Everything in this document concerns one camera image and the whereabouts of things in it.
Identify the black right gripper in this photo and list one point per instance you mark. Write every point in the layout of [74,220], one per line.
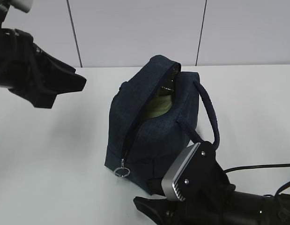
[206,188]

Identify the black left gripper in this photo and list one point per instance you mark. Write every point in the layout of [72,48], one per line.
[20,74]

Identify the dark blue insulated lunch bag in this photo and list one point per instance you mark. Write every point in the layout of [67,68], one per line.
[146,148]

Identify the green lid lunch box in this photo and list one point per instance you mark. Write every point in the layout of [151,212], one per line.
[157,106]

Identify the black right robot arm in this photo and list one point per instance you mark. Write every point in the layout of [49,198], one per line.
[250,209]

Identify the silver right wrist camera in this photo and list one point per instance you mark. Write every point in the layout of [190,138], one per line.
[169,182]

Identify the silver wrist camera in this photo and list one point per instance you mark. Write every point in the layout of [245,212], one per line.
[169,182]
[22,5]

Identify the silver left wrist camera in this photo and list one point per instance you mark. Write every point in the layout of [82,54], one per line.
[22,5]

